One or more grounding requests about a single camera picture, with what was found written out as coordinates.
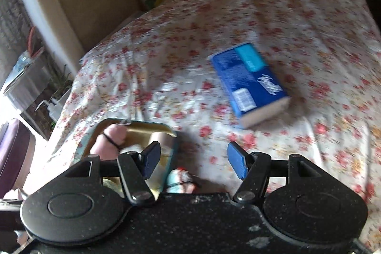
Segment green potted plant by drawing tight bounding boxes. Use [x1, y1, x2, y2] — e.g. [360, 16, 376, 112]
[42, 62, 76, 103]

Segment floral bedsheet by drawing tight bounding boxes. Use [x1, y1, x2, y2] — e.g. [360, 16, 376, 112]
[24, 0, 381, 251]

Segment black hair tie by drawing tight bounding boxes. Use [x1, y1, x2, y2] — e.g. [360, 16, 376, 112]
[102, 130, 124, 150]

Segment white squeeze bottle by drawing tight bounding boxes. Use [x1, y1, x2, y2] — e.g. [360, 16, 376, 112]
[36, 98, 64, 121]

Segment pink cloth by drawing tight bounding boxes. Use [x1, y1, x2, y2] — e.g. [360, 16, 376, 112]
[89, 125, 129, 162]

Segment purple chair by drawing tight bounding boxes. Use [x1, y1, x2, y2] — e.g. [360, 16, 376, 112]
[0, 118, 36, 193]

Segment floral knitted cloth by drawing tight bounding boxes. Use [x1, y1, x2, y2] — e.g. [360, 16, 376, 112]
[165, 167, 199, 194]

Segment white fluffy puff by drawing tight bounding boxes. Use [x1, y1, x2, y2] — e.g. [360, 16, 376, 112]
[120, 142, 146, 155]

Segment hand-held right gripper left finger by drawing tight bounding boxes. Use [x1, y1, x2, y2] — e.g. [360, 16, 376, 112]
[62, 141, 162, 206]

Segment teal and gold tin box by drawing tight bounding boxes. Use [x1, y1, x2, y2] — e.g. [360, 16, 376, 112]
[74, 119, 179, 198]

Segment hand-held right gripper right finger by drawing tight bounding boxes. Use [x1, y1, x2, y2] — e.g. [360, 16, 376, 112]
[227, 141, 326, 203]

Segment beige tape roll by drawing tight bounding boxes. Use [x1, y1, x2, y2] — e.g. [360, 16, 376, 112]
[148, 131, 174, 155]

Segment blue tissue pack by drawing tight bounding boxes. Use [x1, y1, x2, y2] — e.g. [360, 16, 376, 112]
[207, 41, 290, 129]

